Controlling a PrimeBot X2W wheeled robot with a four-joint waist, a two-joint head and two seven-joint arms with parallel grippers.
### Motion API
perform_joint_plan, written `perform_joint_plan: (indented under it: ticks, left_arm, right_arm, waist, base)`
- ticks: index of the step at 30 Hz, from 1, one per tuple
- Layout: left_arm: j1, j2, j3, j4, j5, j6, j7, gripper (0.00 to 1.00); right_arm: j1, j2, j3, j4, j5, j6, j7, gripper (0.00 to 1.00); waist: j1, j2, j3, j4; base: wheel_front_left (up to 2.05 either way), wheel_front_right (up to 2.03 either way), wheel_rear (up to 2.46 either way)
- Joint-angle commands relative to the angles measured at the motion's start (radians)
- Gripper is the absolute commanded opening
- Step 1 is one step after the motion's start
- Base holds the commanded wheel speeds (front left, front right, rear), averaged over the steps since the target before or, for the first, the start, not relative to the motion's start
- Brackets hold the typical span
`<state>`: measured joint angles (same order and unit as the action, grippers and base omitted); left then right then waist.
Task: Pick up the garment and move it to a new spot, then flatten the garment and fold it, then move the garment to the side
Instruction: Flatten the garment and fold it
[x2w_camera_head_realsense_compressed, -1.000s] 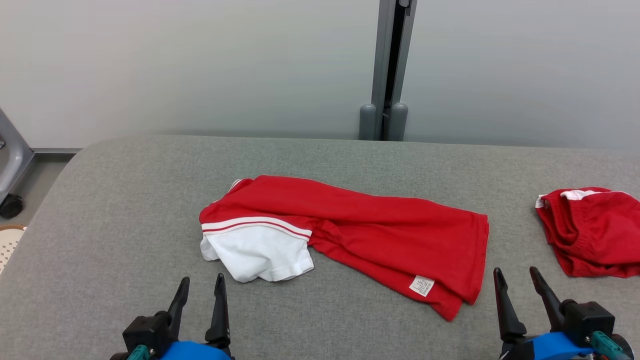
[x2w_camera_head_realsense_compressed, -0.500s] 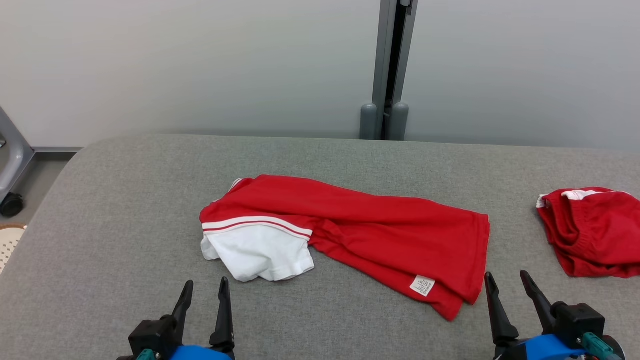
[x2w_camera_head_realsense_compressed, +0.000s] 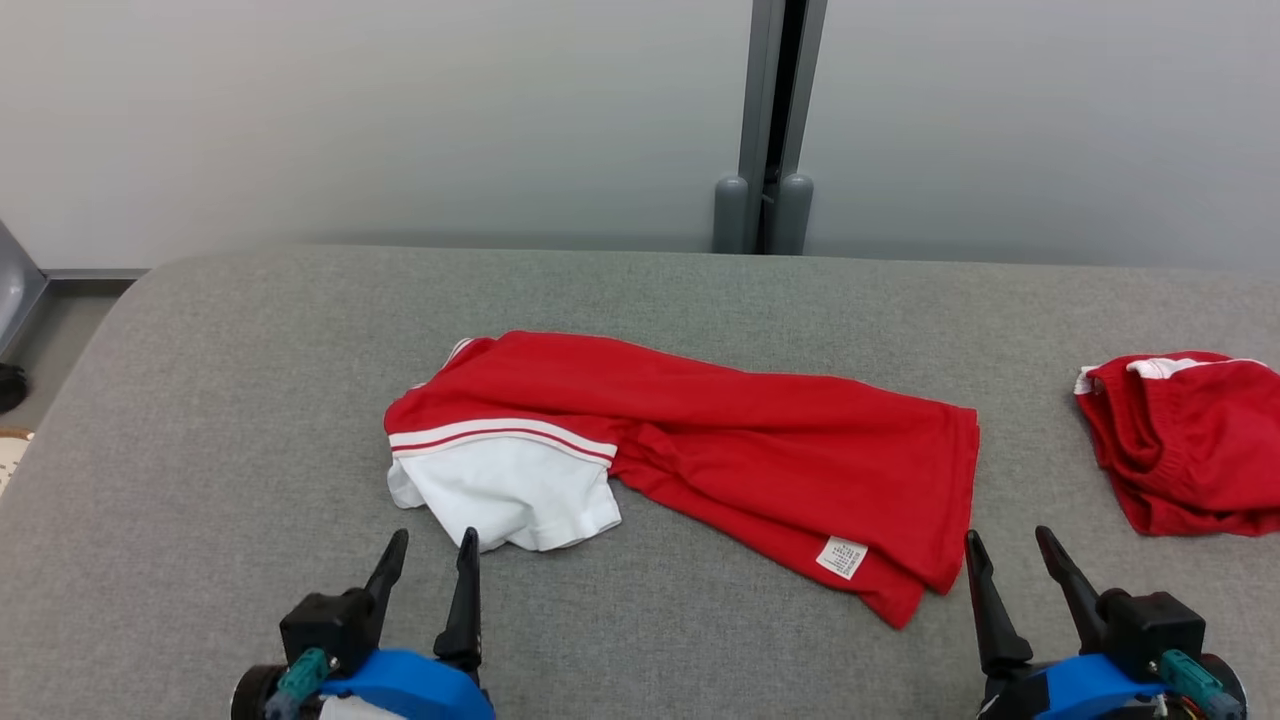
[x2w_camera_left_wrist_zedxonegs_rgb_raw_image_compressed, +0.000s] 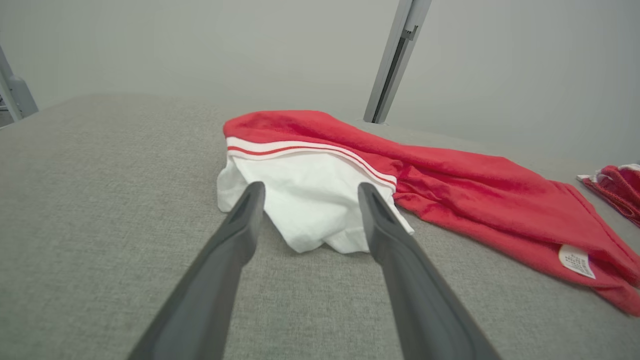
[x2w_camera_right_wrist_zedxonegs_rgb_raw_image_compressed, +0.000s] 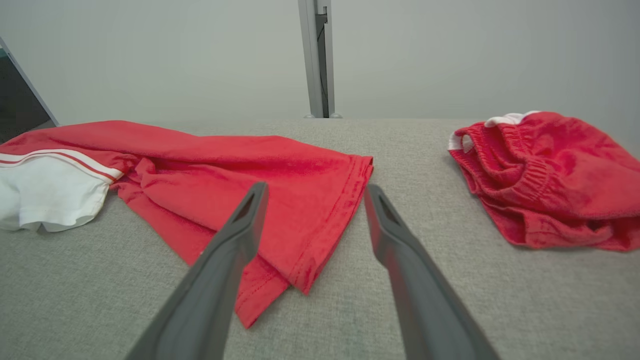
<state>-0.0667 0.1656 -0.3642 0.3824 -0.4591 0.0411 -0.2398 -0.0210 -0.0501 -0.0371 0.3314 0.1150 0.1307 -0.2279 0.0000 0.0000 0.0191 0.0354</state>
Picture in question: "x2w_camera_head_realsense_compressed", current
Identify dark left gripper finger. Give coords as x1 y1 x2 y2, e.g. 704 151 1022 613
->
433 527 484 675
361 528 411 653

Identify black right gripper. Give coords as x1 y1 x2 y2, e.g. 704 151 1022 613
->
963 524 1113 720

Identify red white-striped shorts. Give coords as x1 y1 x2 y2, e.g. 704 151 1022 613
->
1073 350 1280 539

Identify red white basketball jersey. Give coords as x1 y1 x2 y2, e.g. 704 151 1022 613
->
383 329 982 632

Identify beige perforated floor object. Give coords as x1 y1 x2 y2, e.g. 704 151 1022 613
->
0 427 37 498

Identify grey metal panel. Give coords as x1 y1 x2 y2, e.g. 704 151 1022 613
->
0 218 50 358

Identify blue left camera mount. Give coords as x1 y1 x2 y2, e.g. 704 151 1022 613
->
318 649 497 720

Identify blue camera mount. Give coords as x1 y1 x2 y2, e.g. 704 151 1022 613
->
1028 654 1183 720
318 649 497 720

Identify blue right camera mount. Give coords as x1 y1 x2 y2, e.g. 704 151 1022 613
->
1028 654 1183 720

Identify teal-plug left camera cable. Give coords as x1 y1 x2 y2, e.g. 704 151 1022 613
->
263 647 334 720

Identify teal-plug camera cable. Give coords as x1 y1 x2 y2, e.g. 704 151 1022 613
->
263 647 334 720
1157 649 1247 720

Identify teal-plug right camera cable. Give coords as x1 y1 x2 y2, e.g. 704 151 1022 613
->
1157 649 1247 720

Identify grey cylindrical post bumper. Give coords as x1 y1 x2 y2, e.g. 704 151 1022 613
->
774 173 815 257
712 176 752 256

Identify grey metal partition post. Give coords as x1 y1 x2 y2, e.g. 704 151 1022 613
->
737 0 830 257

